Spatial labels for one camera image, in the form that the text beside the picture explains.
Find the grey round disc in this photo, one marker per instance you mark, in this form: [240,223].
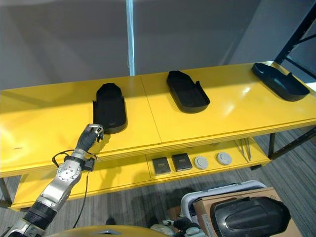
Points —
[223,158]
[201,163]

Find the small black square box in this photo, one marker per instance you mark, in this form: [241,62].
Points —
[161,166]
[181,162]

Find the yellow robot torso cover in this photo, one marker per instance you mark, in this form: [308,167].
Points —
[106,231]

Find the brown cardboard box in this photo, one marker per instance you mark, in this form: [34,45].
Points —
[205,209]

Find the yellow shelf unit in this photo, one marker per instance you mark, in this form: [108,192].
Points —
[222,121]

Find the white plastic box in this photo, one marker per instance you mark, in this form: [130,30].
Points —
[188,198]

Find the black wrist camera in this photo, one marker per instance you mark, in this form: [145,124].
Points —
[88,164]

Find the black sole-shaped part, pointed toe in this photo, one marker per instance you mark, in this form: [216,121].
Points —
[284,82]

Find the dark blue rack frame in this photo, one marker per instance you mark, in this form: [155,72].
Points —
[296,32]

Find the glossy black sole-shaped part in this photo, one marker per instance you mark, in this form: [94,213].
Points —
[249,216]

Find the thin metal rods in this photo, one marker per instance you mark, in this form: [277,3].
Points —
[245,149]

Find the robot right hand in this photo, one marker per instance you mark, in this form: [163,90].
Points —
[184,223]

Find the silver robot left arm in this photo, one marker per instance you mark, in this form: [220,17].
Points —
[58,184]

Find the pale blue vertical pole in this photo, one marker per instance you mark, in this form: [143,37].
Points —
[130,37]

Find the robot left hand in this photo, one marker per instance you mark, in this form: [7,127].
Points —
[87,139]

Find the black sole-shaped part, notched rim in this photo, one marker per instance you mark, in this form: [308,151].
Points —
[188,95]

